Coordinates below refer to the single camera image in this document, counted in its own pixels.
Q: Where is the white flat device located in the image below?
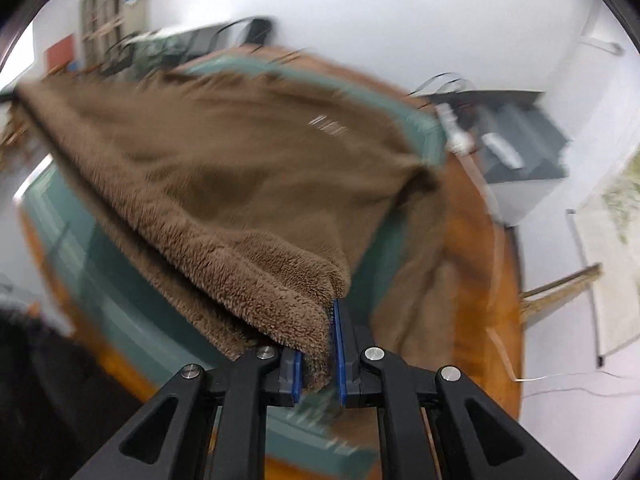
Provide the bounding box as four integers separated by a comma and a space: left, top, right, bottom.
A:
481, 131, 524, 170

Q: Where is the black metal chair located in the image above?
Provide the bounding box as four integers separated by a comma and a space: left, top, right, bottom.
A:
104, 16, 275, 75

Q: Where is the wooden stick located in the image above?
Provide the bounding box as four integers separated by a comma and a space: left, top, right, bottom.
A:
520, 264, 604, 322

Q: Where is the grey shelf cabinet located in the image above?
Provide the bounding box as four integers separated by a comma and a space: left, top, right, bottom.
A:
79, 0, 154, 62

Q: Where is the red wall poster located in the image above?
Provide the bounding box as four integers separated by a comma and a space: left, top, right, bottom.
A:
47, 35, 77, 70

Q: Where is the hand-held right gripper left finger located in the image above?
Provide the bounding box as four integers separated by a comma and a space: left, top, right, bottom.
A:
70, 345, 304, 480

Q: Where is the hanging wall scroll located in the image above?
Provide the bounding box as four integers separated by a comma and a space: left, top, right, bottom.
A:
566, 149, 640, 362

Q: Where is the person's dark clothing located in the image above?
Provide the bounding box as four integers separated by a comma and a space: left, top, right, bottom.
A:
0, 305, 143, 480

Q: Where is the brown fleece garment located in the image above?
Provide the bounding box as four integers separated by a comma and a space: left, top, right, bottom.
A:
11, 54, 463, 442

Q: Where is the teal patterned mat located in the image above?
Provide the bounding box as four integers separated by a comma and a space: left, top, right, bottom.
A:
19, 54, 447, 468

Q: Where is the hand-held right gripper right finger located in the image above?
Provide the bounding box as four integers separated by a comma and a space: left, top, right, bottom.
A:
332, 299, 576, 480

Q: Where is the thin white cable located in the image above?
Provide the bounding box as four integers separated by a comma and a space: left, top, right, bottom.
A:
487, 327, 637, 387

